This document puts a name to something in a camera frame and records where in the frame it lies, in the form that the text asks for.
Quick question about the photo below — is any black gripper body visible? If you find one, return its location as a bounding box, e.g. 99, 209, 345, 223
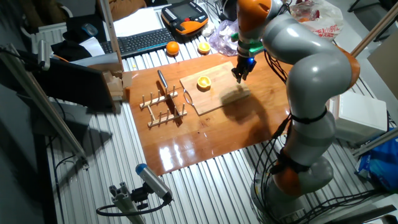
235, 55, 258, 76

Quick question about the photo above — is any cut orange piece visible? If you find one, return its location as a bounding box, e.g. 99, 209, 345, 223
197, 75, 212, 91

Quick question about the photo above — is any steel cleaver knife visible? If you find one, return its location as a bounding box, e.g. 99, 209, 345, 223
157, 69, 178, 119

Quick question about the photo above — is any whole orange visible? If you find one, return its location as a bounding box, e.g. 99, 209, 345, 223
165, 40, 180, 57

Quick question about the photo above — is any wooden cutting board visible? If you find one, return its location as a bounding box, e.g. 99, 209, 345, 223
179, 61, 252, 116

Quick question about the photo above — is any clear plastic bag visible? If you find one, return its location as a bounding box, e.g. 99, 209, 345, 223
208, 19, 240, 57

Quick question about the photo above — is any orange half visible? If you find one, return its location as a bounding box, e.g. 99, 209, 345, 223
197, 41, 211, 55

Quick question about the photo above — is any white rounded object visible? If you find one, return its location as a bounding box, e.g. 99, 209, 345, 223
201, 21, 216, 38

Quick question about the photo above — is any large brown wooden board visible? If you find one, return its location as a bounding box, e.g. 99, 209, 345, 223
126, 52, 295, 177

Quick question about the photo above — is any orange black teach pendant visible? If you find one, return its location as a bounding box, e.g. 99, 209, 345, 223
160, 0, 210, 35

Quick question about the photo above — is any wooden dish rack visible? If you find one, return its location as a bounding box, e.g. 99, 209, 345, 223
139, 85, 188, 128

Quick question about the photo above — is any white printed plastic bag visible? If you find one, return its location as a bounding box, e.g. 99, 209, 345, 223
289, 0, 345, 41

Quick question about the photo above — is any black keyboard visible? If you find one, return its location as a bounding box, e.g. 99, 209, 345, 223
99, 27, 177, 59

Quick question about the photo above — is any white paper stack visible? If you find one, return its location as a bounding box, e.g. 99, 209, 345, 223
113, 7, 164, 38

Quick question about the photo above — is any white foam box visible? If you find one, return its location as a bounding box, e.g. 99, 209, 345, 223
328, 90, 389, 144

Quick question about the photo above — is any brown fabric bag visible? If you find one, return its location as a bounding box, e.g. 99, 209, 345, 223
107, 0, 147, 22

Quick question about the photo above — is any white paper sheet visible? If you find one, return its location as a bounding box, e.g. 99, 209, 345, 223
79, 36, 106, 57

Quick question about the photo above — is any computer mouse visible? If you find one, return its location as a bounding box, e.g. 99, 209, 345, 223
81, 22, 99, 37

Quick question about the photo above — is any blue bag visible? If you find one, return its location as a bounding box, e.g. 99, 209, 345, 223
354, 129, 398, 192

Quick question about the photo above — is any black monitor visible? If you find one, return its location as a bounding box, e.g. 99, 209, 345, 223
18, 51, 116, 111

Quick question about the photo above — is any white ribbed radiator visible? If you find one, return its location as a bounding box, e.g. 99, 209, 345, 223
20, 22, 68, 54

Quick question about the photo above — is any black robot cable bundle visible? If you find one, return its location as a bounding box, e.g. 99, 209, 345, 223
251, 49, 389, 224

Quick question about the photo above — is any aluminium frame post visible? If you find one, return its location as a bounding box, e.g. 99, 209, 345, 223
0, 43, 90, 169
98, 0, 125, 73
350, 1, 398, 58
353, 127, 398, 158

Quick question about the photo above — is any grey camera with blue cap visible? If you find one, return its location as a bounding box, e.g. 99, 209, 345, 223
135, 163, 174, 203

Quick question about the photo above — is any black camera clamp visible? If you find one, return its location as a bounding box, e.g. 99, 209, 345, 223
130, 183, 150, 210

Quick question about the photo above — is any aluminium profile camera stand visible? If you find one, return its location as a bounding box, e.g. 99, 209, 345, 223
108, 182, 147, 224

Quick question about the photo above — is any black camera cable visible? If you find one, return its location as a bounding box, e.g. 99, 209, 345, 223
95, 198, 170, 217

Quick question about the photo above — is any grey cylindrical camera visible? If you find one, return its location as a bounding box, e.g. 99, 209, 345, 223
37, 39, 51, 72

